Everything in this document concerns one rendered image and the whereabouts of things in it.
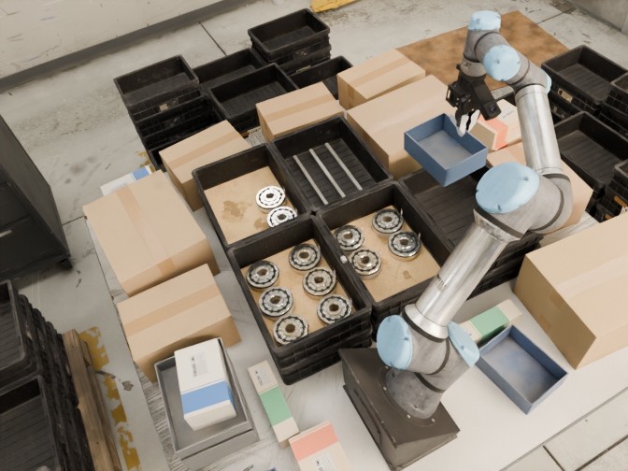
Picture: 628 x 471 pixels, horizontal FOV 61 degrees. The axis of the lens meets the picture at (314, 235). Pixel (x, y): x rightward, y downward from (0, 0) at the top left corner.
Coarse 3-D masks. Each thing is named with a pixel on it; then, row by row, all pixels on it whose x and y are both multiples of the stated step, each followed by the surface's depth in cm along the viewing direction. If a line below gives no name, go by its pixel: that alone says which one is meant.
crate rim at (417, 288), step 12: (372, 192) 174; (336, 204) 172; (420, 216) 166; (324, 228) 166; (432, 228) 162; (444, 240) 159; (348, 264) 158; (408, 288) 150; (420, 288) 150; (372, 300) 148; (384, 300) 148; (396, 300) 149
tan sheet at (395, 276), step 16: (352, 224) 179; (368, 224) 178; (368, 240) 174; (384, 240) 174; (384, 256) 170; (384, 272) 166; (400, 272) 165; (416, 272) 165; (432, 272) 164; (368, 288) 163; (384, 288) 162; (400, 288) 162
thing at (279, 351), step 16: (288, 224) 169; (320, 224) 167; (256, 240) 166; (336, 256) 159; (240, 272) 159; (256, 304) 151; (368, 304) 148; (352, 320) 146; (304, 336) 143; (320, 336) 145; (288, 352) 143
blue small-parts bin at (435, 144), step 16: (416, 128) 161; (432, 128) 165; (448, 128) 165; (416, 144) 156; (432, 144) 164; (448, 144) 164; (464, 144) 161; (480, 144) 153; (416, 160) 161; (432, 160) 152; (448, 160) 159; (464, 160) 150; (480, 160) 154; (448, 176) 151; (464, 176) 155
